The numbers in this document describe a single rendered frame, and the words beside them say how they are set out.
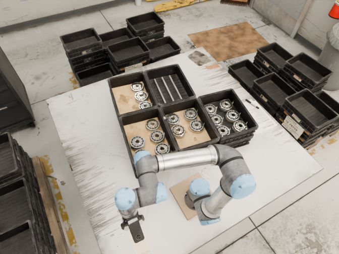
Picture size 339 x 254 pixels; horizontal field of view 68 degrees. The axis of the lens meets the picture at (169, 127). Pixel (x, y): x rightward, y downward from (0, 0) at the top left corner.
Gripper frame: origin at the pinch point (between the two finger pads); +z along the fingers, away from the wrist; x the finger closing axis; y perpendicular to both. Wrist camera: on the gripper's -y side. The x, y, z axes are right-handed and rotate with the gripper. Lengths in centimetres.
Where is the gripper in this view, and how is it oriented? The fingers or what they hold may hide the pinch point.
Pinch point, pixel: (134, 227)
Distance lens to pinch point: 127.3
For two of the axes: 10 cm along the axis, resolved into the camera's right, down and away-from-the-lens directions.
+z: -0.3, 5.8, 8.1
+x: -9.1, 3.2, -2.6
